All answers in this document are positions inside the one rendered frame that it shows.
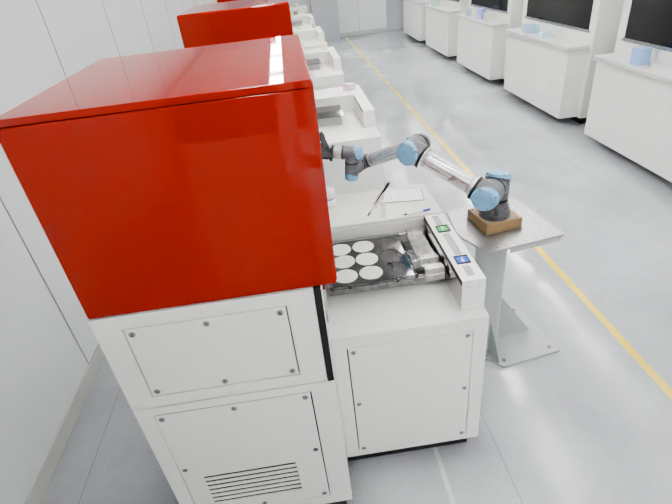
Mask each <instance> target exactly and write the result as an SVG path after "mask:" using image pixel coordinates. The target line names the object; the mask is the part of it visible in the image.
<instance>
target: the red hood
mask: <svg viewBox="0 0 672 504"><path fill-rule="evenodd" d="M0 144H1V146H2V148H3V150H4V152H5V154H6V156H7V158H8V160H9V162H10V164H11V166H12V168H13V170H14V172H15V174H16V176H17V178H18V180H19V182H20V184H21V186H22V188H23V190H24V192H25V194H26V196H27V198H28V200H29V202H30V204H31V206H32V208H33V210H34V212H35V214H36V216H37V218H38V220H39V222H40V224H41V226H42V228H43V230H44V232H45V234H46V236H47V238H48V240H49V242H50V244H51V246H52V248H53V250H54V252H55V254H56V256H57V258H58V260H59V262H60V264H61V266H62V268H63V270H64V272H65V274H66V276H67V278H68V280H69V282H70V284H71V286H72V288H73V290H74V292H75V294H76V296H77V298H78V300H79V302H80V304H81V306H82V308H83V310H84V312H85V314H86V316H87V318H88V319H94V318H100V317H107V316H114V315H121V314H128V313H134V312H141V311H148V310H155V309H162V308H168V307H175V306H182V305H189V304H196V303H202V302H209V301H216V300H223V299H229V298H236V297H243V296H250V295H257V294H263V293H270V292H277V291H284V290H291V289H297V288H304V287H311V286H318V285H326V284H333V283H336V280H337V274H336V266H335V258H334V250H333V241H332V233H331V225H330V217H329V209H328V199H327V191H326V183H325V175H324V167H323V159H322V151H321V142H320V134H319V126H318V120H317V112H316V104H315V95H314V87H313V81H312V78H311V75H310V71H309V68H308V65H307V62H306V58H305V55H304V52H303V48H302V45H301V42H300V38H299V36H298V35H297V34H294V35H287V36H279V37H271V38H263V39H255V40H247V41H239V42H231V43H223V44H215V45H207V46H199V47H192V48H184V49H176V50H168V51H160V52H152V53H144V54H136V55H128V56H120V57H112V58H104V59H100V60H98V61H96V62H95V63H93V64H91V65H89V66H87V67H86V68H84V69H82V70H80V71H79V72H77V73H75V74H73V75H71V76H70V77H68V78H66V79H64V80H63V81H61V82H59V83H57V84H55V85H54V86H52V87H50V88H48V89H47V90H45V91H43V92H41V93H39V94H38V95H36V96H34V97H32V98H31V99H29V100H27V101H25V102H23V103H22V104H20V105H18V106H16V107H15V108H13V109H11V110H9V111H7V112H6V113H4V114H2V115H0Z"/></svg>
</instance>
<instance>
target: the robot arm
mask: <svg viewBox="0 0 672 504"><path fill-rule="evenodd" d="M319 134H320V141H321V151H322V159H326V160H330V161H331V162H333V158H334V159H342V160H345V172H344V173H345V179H346V180H347V181H350V182H354V181H357V180H358V176H359V175H358V174H359V173H361V172H362V171H363V170H365V169H367V168H369V167H372V166H375V165H378V164H382V163H385V162H388V161H391V160H394V159H397V158H398V160H399V161H400V163H402V164H403V165H405V166H412V165H413V166H415V167H416V168H418V169H420V168H424V169H426V170H428V171H429V172H431V173H433V174H434V175H436V176H438V177H439V178H441V179H443V180H444V181H446V182H448V183H449V184H451V185H453V186H454V187H456V188H458V189H460V190H461V191H463V192H465V193H466V197H467V198H468V199H470V200H471V202H472V205H473V206H474V207H475V208H476V209H478V210H479V216H480V217H481V218H483V219H485V220H488V221H503V220H506V219H508V218H509V217H510V213H511V211H510V207H509V203H508V197H509V188H510V180H511V174H510V173H509V172H508V171H505V170H488V171H487V172H486V174H485V178H483V177H481V176H479V177H474V176H473V175H471V174H469V173H467V172H466V171H464V170H462V169H461V168H459V167H457V166H455V165H454V164H452V163H450V162H449V161H447V160H445V159H443V158H442V157H440V156H438V155H437V154H435V153H433V152H432V149H431V142H430V139H429V137H428V136H427V135H425V134H423V133H416V134H414V135H412V136H410V137H407V138H406V139H405V140H404V141H402V142H399V143H396V144H394V145H391V146H388V147H385V148H382V149H379V150H377V151H374V152H371V153H366V154H363V148H362V147H360V146H348V145H332V146H331V148H329V145H328V143H327V141H326V139H325V135H324V133H323V132H319Z"/></svg>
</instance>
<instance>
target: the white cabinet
mask: <svg viewBox="0 0 672 504"><path fill-rule="evenodd" d="M488 324H489V317H486V318H480V319H473V320H466V321H460V322H453V323H447V324H440V325H434V326H427V327H420V328H414V329H407V330H401V331H394V332H387V333H381V334H374V335H368V336H361V337H354V338H348V339H341V340H335V341H330V345H331V352H332V359H333V366H334V373H335V378H336V386H337V393H338V400H339V407H340V414H341V421H342V424H343V432H344V441H345V448H346V455H347V457H348V461H351V460H357V459H363V458H369V457H376V456H382V455H388V454H394V453H400V452H407V451H413V450H419V449H425V448H431V447H438V446H444V445H450V444H456V443H462V442H467V438H471V437H477V436H478V429H479V418H480V408H481V397H482V387H483V376H484V366H485V355H486V345H487V334H488Z"/></svg>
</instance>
